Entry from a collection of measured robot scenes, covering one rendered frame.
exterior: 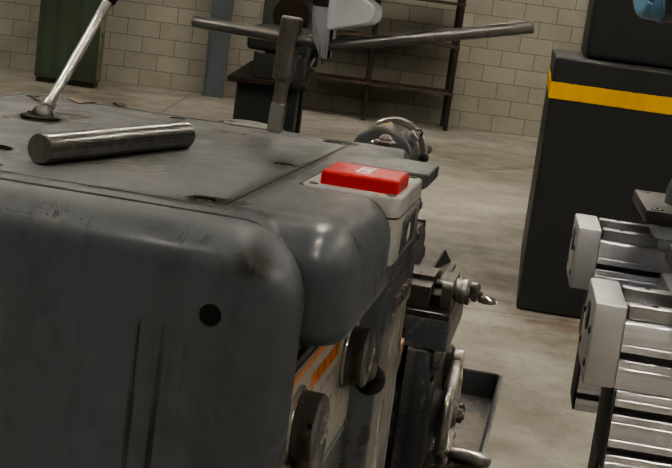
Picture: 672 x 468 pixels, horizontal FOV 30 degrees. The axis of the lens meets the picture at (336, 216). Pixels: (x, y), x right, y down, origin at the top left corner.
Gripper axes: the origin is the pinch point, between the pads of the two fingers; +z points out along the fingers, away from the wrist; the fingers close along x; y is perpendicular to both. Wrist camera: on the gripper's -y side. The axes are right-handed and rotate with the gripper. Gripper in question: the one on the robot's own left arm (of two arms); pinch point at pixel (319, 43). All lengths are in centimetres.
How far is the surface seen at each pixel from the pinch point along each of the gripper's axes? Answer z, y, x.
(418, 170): 9.3, 12.8, -12.1
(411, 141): 23, -6, 134
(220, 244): 10, 6, -51
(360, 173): 8.0, 10.3, -28.6
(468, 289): 39, 13, 79
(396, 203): 9.5, 13.6, -30.7
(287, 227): 9.7, 8.9, -45.8
